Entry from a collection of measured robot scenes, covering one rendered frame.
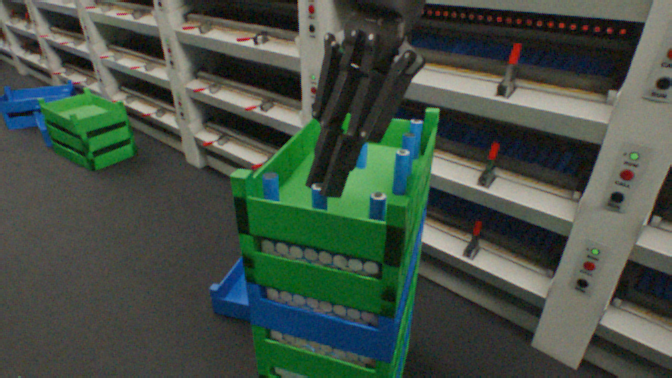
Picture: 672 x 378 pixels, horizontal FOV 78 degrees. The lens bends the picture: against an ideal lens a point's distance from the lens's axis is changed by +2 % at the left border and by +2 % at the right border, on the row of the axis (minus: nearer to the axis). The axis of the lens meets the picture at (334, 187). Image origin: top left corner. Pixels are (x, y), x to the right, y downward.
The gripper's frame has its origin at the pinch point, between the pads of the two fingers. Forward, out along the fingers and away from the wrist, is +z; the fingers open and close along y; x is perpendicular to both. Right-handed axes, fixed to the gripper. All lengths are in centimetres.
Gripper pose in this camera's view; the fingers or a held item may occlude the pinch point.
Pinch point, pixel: (332, 164)
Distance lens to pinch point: 46.9
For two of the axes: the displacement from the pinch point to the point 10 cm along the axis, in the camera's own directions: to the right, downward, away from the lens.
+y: 6.6, 3.8, -6.5
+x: 6.8, 0.6, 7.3
